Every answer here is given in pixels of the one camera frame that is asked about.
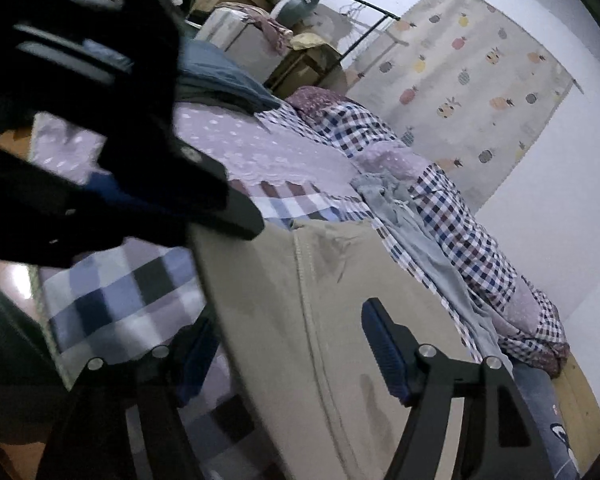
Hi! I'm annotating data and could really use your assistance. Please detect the black clothes rack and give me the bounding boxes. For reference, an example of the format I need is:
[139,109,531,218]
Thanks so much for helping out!
[262,0,412,91]

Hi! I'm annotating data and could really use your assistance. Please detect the cardboard boxes pile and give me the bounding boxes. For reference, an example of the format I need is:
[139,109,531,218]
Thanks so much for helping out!
[188,0,341,99]

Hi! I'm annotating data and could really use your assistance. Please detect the person's left forearm sleeve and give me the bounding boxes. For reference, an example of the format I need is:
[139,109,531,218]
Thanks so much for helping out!
[0,289,68,445]

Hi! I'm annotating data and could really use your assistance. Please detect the light blue sweatpants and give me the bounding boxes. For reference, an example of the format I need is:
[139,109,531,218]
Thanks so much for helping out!
[351,171,513,370]

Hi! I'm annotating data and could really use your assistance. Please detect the plaid checkered bed sheet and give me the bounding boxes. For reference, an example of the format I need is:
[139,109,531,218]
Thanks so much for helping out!
[31,103,479,479]

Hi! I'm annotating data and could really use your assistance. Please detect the dark teal garment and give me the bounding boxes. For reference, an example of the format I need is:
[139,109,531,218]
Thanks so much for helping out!
[175,38,280,115]

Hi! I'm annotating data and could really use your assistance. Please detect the plaid folded quilt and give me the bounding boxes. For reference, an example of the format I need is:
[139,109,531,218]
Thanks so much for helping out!
[286,86,570,377]

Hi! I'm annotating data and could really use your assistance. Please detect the pineapple print curtain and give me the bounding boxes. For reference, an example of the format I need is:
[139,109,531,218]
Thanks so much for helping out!
[347,0,573,210]

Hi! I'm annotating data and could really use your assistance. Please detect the khaki beige garment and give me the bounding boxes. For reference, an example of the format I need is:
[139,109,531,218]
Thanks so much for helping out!
[193,220,469,479]

